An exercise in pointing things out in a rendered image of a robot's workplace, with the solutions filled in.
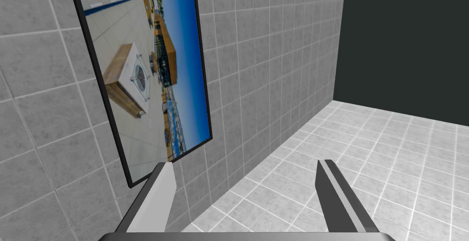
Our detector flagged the black framed wall picture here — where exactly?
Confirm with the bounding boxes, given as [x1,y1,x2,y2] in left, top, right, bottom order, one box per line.
[66,0,214,189]

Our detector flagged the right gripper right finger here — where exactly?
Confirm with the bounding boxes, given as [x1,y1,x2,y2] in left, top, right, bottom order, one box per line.
[315,159,380,233]

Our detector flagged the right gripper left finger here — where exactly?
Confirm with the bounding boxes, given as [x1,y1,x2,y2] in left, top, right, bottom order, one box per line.
[115,161,177,233]

